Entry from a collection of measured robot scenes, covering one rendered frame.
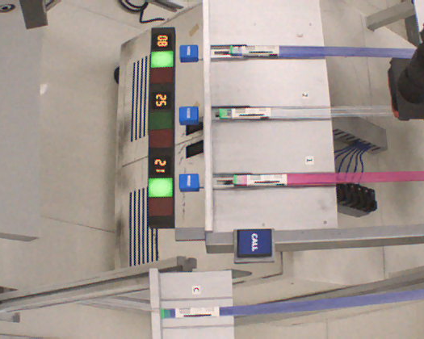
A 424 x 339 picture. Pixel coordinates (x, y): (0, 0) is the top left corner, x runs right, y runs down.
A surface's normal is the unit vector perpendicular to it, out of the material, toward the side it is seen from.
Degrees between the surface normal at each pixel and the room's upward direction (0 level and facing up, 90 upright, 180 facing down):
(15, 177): 0
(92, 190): 0
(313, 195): 45
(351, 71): 0
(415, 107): 40
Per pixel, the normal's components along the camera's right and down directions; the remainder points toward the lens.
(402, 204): 0.69, -0.24
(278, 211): -0.04, -0.31
